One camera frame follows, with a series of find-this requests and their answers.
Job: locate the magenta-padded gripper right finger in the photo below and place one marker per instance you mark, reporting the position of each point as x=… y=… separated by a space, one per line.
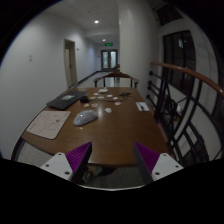
x=148 y=158

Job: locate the dark wooden armchair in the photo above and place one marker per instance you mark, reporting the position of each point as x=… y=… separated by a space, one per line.
x=116 y=75

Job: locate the closed black laptop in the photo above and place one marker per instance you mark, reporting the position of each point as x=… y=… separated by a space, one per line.
x=66 y=99

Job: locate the white wall switch plate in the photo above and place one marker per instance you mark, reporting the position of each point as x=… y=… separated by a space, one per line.
x=30 y=58

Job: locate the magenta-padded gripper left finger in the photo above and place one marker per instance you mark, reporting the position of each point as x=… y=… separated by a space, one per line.
x=77 y=156

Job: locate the small black box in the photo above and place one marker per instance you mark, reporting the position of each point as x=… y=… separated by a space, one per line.
x=84 y=99

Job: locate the black railing with wooden handrail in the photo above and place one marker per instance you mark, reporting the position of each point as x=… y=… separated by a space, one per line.
x=186 y=71

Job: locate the translucent grey computer mouse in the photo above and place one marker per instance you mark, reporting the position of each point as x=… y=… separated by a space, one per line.
x=85 y=117

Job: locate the small white box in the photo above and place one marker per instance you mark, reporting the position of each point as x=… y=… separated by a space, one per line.
x=103 y=90

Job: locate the beige side door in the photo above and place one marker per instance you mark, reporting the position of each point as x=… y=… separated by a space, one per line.
x=70 y=63

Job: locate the small tan packet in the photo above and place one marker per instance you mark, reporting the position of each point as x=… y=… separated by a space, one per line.
x=94 y=105
x=86 y=105

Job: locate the small white packet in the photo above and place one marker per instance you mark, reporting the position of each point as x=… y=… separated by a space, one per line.
x=95 y=94
x=100 y=97
x=115 y=98
x=108 y=110
x=91 y=97
x=109 y=95
x=117 y=103

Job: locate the glazed double door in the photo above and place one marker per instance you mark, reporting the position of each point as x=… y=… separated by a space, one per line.
x=109 y=60

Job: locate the green exit sign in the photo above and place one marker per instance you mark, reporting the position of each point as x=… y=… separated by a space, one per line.
x=108 y=44

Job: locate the dark framed window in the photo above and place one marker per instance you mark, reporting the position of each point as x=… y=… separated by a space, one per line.
x=180 y=60

